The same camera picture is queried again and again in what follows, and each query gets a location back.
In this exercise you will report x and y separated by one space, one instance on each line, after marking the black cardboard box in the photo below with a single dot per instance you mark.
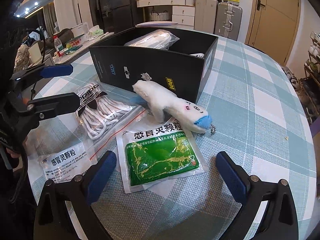
174 68

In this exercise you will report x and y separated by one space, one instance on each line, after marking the woven laundry basket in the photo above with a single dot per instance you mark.
159 16

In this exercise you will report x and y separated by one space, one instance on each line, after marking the wooden door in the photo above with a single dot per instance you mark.
273 27

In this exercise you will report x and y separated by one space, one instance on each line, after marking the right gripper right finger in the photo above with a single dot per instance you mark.
279 220

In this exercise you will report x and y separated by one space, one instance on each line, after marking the checkered green white tablecloth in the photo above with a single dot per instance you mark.
259 123

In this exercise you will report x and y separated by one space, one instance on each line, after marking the black refrigerator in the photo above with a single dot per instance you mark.
125 14

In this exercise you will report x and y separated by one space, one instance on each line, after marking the person's left hand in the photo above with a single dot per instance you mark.
16 154

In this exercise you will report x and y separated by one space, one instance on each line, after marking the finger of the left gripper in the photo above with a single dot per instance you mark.
25 78
52 106

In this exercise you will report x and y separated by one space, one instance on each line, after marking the bagged adidas white laces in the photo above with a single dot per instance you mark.
102 117

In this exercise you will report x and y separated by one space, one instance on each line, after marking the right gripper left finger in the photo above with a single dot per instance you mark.
52 220

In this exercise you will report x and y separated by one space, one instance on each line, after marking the shoe rack with shoes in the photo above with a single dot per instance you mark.
307 88

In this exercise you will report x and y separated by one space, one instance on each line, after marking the plastic water bottle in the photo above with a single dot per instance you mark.
58 46

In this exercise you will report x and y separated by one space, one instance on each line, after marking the oval white purple tray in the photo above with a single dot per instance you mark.
158 24

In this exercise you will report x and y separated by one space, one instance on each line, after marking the white dresser with drawers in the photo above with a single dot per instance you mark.
181 11

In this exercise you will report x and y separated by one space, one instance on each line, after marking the silver aluminium suitcase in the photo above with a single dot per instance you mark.
228 20

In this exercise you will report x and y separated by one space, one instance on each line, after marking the white medicine sachet bag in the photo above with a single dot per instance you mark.
65 165

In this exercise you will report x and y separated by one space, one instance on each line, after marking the green medicine sachet pack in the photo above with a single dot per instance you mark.
150 153

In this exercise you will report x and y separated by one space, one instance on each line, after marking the white plush toy keychain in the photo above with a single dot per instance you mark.
161 100

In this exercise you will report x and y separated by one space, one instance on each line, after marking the grey low cabinet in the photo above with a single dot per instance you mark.
50 61

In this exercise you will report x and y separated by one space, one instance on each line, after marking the beige suitcase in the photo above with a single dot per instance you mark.
205 15

